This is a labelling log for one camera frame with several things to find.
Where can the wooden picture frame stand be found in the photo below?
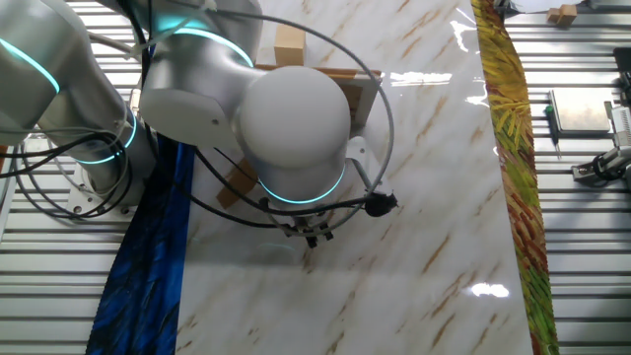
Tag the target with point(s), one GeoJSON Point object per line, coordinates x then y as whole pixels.
{"type": "Point", "coordinates": [366, 93]}

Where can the marble pattern mat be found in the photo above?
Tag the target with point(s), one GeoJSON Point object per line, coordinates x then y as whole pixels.
{"type": "Point", "coordinates": [394, 296]}

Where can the small wooden block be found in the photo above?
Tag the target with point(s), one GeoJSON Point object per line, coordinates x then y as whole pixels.
{"type": "Point", "coordinates": [568, 15]}
{"type": "Point", "coordinates": [553, 16]}

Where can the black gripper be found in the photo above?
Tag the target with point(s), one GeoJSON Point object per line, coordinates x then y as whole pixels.
{"type": "Point", "coordinates": [308, 224]}

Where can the painted print tablecloth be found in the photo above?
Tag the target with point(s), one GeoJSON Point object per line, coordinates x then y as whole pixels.
{"type": "Point", "coordinates": [143, 271]}

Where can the grey metal plate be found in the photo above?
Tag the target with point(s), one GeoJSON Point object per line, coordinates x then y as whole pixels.
{"type": "Point", "coordinates": [579, 111]}

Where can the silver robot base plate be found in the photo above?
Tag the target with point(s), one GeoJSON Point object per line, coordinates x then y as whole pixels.
{"type": "Point", "coordinates": [79, 202]}

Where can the grey metal clamp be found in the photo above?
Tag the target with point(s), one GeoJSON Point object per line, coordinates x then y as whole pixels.
{"type": "Point", "coordinates": [586, 172]}

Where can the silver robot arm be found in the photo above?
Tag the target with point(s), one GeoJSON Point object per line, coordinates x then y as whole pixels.
{"type": "Point", "coordinates": [296, 113]}

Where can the silver exterior camera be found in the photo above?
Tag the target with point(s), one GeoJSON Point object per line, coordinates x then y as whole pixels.
{"type": "Point", "coordinates": [622, 123]}

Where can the black mount bracket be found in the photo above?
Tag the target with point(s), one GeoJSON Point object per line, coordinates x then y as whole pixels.
{"type": "Point", "coordinates": [625, 61]}

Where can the wooden cube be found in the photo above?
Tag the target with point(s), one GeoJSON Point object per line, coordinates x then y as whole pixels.
{"type": "Point", "coordinates": [289, 44]}

